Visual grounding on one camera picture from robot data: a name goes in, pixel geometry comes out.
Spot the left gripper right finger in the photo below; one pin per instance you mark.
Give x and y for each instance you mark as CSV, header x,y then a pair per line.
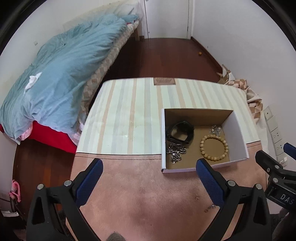
x,y
213,181

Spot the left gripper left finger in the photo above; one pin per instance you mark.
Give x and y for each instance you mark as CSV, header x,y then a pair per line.
x,y
86,180

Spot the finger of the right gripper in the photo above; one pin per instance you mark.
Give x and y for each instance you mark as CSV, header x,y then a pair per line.
x,y
268,164
290,150

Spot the black smart watch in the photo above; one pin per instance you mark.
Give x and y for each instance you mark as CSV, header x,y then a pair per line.
x,y
180,133

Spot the white cardboard box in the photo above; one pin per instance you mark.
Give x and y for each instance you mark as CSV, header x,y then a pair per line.
x,y
218,138

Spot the checkered brown cloth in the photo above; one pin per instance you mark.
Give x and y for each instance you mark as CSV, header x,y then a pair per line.
x,y
253,100

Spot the grey fuzzy sleeve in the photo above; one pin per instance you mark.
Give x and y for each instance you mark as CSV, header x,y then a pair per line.
x,y
115,237

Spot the red bed sheet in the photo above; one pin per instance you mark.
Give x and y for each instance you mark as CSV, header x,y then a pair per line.
x,y
50,137

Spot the striped table cloth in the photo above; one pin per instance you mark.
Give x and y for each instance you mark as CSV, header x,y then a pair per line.
x,y
125,118

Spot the light blue duvet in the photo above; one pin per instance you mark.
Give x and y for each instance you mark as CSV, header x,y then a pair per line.
x,y
55,90

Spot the patterned mattress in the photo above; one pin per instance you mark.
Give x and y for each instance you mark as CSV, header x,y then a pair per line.
x,y
106,69

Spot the white door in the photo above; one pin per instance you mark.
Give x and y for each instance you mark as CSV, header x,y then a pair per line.
x,y
167,19

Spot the white wall power strip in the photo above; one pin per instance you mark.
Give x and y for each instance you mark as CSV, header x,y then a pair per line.
x,y
276,137

